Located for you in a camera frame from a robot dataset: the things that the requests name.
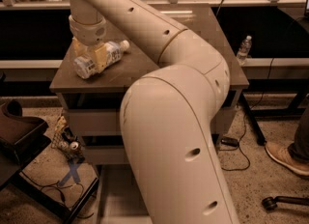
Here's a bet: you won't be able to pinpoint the dark trouser leg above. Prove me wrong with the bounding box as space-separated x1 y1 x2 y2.
288 105 309 163

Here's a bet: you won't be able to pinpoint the grey drawer cabinet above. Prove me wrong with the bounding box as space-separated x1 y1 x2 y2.
50 5 248 224

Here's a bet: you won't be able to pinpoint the blue tape cross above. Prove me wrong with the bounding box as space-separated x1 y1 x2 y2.
58 157 84 186

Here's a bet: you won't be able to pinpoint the tan shoe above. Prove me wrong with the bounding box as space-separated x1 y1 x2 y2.
265 142 309 177

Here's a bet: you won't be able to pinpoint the open bottom drawer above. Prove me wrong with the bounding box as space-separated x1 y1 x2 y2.
93 163 211 224

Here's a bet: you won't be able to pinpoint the clear water bottle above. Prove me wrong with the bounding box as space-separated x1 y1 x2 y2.
236 36 252 65

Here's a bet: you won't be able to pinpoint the brown chair seat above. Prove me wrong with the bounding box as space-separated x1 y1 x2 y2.
0 99 52 166

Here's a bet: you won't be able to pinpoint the black left floor cable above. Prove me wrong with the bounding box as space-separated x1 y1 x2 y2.
19 169 95 220

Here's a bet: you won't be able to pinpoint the black power adapter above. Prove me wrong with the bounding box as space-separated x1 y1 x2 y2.
221 137 239 148

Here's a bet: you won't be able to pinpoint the black floor cable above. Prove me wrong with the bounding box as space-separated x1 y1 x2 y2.
19 169 95 220
213 57 276 173

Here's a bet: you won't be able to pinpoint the black chair caster leg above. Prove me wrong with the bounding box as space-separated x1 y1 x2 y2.
262 196 309 210

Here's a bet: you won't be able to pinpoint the wire basket with cans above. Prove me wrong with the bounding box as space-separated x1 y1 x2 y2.
51 116 83 159

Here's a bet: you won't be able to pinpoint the blue label plastic bottle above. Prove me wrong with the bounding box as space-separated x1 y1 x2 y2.
72 41 130 79

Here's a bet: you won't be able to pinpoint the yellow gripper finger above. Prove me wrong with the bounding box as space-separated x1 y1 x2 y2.
72 37 87 57
87 42 107 72

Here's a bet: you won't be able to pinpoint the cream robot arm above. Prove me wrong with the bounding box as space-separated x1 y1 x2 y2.
70 0 239 224

